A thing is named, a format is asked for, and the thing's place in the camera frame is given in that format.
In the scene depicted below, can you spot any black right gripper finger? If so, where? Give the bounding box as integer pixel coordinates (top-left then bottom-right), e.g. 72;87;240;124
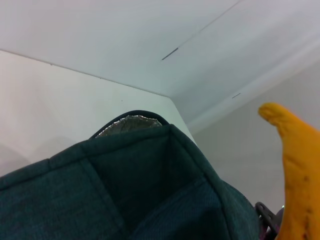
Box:
254;201;286;240

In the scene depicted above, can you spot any yellow toy banana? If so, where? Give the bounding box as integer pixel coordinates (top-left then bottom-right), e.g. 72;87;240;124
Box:
258;102;320;240

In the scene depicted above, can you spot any dark teal insulated lunch bag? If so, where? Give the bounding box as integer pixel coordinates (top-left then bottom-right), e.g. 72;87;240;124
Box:
0;109;263;240

